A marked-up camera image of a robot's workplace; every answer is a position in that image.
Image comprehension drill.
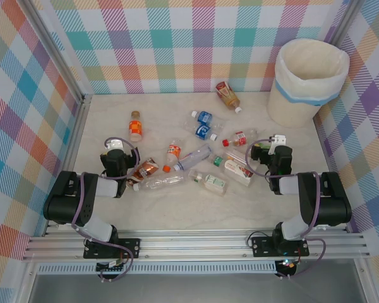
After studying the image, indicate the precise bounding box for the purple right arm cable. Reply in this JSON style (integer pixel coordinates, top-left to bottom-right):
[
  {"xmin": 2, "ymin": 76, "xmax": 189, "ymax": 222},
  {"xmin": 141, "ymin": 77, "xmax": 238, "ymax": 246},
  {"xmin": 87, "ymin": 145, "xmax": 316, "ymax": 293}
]
[{"xmin": 245, "ymin": 137, "xmax": 328, "ymax": 278}]

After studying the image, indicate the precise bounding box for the crushed orange label soda bottle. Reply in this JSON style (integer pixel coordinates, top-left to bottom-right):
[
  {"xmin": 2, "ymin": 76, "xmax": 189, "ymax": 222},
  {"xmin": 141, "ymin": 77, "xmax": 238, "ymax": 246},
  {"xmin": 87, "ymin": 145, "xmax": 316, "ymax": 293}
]
[{"xmin": 162, "ymin": 138, "xmax": 183, "ymax": 174}]

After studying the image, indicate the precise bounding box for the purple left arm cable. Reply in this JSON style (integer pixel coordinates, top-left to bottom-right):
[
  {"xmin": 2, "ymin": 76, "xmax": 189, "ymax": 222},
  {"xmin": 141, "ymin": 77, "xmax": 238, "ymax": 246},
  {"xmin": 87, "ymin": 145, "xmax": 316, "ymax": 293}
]
[{"xmin": 71, "ymin": 137, "xmax": 140, "ymax": 282}]

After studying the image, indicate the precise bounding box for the slotted grey cable duct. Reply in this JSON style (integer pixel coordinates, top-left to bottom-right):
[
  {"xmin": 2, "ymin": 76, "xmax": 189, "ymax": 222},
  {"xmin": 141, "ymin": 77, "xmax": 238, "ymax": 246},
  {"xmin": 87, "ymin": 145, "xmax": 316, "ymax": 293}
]
[{"xmin": 37, "ymin": 263, "xmax": 278, "ymax": 276}]

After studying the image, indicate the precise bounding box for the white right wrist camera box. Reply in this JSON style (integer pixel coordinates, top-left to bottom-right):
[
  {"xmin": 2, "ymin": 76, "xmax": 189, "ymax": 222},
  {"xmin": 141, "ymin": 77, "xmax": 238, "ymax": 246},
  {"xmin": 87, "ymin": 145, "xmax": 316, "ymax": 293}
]
[{"xmin": 268, "ymin": 134, "xmax": 287, "ymax": 155}]

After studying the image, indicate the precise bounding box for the clear purple label water bottle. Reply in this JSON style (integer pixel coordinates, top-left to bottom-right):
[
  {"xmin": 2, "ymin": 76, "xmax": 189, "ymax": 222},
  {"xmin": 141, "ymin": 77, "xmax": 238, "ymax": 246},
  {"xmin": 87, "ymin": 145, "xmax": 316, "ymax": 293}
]
[{"xmin": 172, "ymin": 143, "xmax": 213, "ymax": 172}]

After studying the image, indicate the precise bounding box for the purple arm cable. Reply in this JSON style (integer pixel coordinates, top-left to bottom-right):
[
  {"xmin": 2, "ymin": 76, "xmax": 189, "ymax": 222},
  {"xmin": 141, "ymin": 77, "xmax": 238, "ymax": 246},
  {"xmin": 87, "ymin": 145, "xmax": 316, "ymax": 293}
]
[
  {"xmin": 71, "ymin": 137, "xmax": 140, "ymax": 282},
  {"xmin": 245, "ymin": 137, "xmax": 328, "ymax": 278}
]

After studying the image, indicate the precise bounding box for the square green label clear bottle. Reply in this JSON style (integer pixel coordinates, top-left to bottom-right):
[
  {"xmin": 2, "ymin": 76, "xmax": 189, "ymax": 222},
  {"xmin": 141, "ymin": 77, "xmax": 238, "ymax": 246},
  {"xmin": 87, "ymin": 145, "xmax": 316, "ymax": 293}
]
[{"xmin": 188, "ymin": 169, "xmax": 228, "ymax": 197}]

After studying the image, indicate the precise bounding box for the small controller board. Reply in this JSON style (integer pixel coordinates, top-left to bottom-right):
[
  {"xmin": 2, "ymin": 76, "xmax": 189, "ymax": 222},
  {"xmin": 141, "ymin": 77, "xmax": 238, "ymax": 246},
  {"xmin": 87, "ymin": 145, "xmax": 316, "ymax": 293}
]
[
  {"xmin": 276, "ymin": 258, "xmax": 299, "ymax": 275},
  {"xmin": 95, "ymin": 259, "xmax": 126, "ymax": 274}
]

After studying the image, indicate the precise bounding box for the aluminium frame post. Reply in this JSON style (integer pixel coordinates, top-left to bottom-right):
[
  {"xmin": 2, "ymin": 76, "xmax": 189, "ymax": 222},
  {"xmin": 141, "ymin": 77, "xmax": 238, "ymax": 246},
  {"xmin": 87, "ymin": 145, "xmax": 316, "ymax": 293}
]
[
  {"xmin": 24, "ymin": 0, "xmax": 94, "ymax": 107},
  {"xmin": 325, "ymin": 0, "xmax": 364, "ymax": 48}
]

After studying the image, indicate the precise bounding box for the cream bin with white liner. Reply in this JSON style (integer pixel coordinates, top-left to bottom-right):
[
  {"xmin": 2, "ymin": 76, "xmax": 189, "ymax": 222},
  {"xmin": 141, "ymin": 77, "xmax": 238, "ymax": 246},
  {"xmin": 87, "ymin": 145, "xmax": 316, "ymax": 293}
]
[{"xmin": 267, "ymin": 39, "xmax": 351, "ymax": 129}]

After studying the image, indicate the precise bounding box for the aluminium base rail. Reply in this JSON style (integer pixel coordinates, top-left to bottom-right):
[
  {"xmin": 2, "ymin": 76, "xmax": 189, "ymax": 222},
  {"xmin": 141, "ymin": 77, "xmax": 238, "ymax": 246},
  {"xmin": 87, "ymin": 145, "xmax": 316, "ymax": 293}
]
[{"xmin": 21, "ymin": 227, "xmax": 371, "ymax": 263}]

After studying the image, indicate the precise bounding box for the red white label clear bottle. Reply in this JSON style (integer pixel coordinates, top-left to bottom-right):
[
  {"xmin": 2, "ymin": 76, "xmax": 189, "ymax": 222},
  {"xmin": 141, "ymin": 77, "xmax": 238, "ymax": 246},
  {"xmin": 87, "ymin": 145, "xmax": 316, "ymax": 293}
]
[{"xmin": 223, "ymin": 150, "xmax": 256, "ymax": 187}]

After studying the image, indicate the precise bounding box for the brown label bottle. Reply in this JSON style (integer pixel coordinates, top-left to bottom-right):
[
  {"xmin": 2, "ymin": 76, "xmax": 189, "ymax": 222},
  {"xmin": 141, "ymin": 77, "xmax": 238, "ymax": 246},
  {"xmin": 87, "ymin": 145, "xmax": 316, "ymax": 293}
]
[{"xmin": 126, "ymin": 157, "xmax": 160, "ymax": 187}]

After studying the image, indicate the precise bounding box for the red gold label tea bottle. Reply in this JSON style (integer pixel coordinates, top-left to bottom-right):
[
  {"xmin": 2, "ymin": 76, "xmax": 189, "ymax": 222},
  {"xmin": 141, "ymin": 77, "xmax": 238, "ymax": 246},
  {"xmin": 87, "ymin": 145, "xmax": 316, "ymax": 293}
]
[{"xmin": 215, "ymin": 81, "xmax": 243, "ymax": 114}]

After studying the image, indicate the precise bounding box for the orange label amber cap bottle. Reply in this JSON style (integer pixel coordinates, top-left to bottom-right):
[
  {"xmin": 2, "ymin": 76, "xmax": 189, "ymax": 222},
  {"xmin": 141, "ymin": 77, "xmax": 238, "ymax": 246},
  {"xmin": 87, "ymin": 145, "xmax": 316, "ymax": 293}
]
[{"xmin": 128, "ymin": 110, "xmax": 144, "ymax": 143}]

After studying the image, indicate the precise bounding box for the blue label clear water bottle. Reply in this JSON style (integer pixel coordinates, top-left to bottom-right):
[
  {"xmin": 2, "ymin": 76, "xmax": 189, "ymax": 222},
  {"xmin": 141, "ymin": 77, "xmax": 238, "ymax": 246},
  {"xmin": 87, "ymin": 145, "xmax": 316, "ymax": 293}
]
[
  {"xmin": 190, "ymin": 109, "xmax": 225, "ymax": 131},
  {"xmin": 183, "ymin": 118, "xmax": 218, "ymax": 141}
]

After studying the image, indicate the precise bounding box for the small green and clear bottle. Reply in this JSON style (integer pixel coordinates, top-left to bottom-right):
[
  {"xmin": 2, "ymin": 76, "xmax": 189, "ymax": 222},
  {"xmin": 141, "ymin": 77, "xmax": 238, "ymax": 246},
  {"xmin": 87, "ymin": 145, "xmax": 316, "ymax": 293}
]
[{"xmin": 208, "ymin": 153, "xmax": 225, "ymax": 167}]

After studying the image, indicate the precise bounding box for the red cap red label bottle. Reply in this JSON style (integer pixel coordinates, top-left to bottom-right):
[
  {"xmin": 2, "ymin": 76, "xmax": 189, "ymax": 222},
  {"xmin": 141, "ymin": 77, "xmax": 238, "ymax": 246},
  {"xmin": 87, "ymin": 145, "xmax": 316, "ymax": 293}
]
[{"xmin": 222, "ymin": 128, "xmax": 259, "ymax": 148}]

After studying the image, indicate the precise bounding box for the large clear unlabelled bottle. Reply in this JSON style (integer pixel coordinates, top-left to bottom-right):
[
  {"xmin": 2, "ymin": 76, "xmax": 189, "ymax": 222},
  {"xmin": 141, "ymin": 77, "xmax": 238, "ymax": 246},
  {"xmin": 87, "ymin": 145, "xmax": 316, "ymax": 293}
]
[{"xmin": 131, "ymin": 172, "xmax": 190, "ymax": 193}]

